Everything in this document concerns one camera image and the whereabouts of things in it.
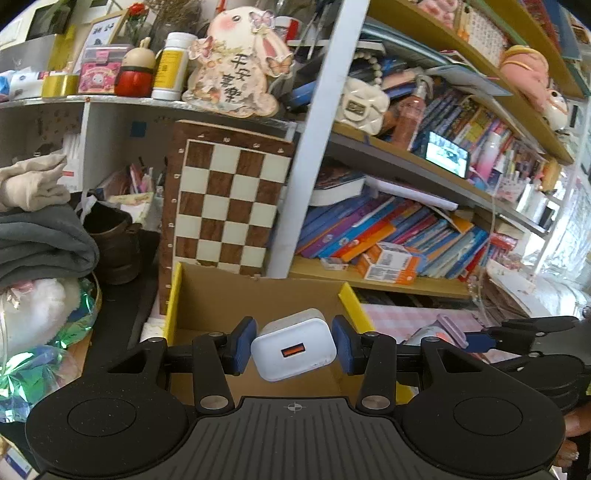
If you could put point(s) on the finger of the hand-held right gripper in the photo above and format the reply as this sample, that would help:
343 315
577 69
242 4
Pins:
480 342
526 361

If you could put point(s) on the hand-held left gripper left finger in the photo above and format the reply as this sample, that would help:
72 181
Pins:
244 344

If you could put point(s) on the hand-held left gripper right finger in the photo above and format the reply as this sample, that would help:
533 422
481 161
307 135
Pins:
344 346

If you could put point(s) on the white usb charger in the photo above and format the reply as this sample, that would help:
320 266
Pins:
295 341

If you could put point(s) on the yellow cardboard box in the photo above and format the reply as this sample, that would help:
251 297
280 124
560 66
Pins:
258 290

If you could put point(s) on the person's right hand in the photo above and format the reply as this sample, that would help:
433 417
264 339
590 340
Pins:
575 427

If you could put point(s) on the pink checked desk mat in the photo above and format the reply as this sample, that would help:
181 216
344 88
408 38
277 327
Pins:
392 318

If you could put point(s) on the stack of loose papers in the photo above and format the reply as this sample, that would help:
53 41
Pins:
512 290

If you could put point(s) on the orange box white label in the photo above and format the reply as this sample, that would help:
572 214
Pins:
362 265
392 263

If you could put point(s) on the small white flat box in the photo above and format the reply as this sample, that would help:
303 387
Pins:
333 263

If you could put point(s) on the wooden bookshelf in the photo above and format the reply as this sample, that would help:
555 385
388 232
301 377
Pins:
415 288

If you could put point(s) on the row of colourful books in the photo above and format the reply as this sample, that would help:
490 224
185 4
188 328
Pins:
415 235

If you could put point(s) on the brown wooden chessboard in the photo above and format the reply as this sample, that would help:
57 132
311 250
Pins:
221 198

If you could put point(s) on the thick paperback book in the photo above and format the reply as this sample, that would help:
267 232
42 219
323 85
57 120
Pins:
337 189

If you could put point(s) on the brown leather boot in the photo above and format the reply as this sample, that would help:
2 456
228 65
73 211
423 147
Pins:
113 244

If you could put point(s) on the white document folder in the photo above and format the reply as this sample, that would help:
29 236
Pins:
411 191

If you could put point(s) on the phone with lit screen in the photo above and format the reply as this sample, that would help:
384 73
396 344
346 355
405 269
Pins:
447 154

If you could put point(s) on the white plush in iridescent wrap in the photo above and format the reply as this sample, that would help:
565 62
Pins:
37 314

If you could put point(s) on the shelf of upright comic books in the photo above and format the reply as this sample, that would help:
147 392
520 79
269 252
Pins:
461 120

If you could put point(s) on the grey folded blanket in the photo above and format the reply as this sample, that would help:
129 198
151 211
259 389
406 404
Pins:
41 244

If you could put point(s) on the pink spray bottle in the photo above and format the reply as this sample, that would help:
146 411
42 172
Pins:
411 115

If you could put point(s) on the white quilted handbag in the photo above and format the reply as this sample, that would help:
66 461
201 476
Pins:
360 106

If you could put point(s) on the white cat figurine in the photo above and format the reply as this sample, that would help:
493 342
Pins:
556 108

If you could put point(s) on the beige folded cloth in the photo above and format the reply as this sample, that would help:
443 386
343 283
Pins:
27 182

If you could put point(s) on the pink plush toy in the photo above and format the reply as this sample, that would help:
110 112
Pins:
524 74

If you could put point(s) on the white pill bottle yellow label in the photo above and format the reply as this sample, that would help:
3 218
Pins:
173 69

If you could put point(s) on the pink rabbit plaque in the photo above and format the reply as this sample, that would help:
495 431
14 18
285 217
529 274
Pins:
235 60

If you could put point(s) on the red round jar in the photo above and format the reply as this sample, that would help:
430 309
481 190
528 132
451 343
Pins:
134 78

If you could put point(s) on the pink gift box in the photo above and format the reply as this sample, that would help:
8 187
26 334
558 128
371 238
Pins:
99 76

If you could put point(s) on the wooden picture frame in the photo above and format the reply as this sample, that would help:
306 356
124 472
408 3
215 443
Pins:
106 30

